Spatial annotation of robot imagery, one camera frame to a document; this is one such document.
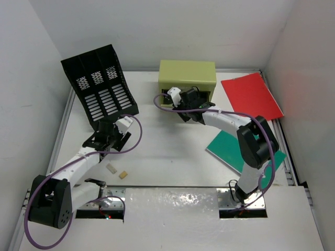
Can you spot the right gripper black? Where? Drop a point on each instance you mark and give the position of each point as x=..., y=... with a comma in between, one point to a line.
x=185, y=117

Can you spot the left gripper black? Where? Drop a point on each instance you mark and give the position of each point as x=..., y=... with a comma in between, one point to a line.
x=121, y=138

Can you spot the green metal drawer toolbox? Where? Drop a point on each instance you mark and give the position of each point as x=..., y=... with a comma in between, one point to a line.
x=185, y=74

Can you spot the white eraser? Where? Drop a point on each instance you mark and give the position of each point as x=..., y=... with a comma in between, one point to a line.
x=111, y=168

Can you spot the tan eraser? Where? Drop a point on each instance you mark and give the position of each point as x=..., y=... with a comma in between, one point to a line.
x=123, y=175

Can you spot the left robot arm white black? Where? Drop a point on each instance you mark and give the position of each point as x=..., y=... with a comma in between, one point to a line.
x=61, y=193

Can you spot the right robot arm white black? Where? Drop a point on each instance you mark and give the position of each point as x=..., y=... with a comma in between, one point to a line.
x=251, y=134

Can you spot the red folder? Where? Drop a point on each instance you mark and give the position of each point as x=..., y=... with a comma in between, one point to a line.
x=249, y=94

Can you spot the green notebook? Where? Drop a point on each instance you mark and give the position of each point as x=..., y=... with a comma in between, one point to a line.
x=226, y=148

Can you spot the black three-slot file organizer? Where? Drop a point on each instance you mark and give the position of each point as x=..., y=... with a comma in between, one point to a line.
x=99, y=83

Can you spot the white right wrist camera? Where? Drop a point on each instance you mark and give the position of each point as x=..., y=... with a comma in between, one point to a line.
x=174, y=94

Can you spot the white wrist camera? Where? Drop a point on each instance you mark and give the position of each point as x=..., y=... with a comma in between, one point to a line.
x=174, y=94
x=123, y=124

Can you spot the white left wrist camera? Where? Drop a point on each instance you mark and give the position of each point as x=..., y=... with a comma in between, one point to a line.
x=123, y=124

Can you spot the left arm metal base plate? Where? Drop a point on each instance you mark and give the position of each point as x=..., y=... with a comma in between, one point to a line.
x=111, y=199

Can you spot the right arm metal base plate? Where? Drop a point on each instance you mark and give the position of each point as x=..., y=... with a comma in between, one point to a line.
x=228, y=201

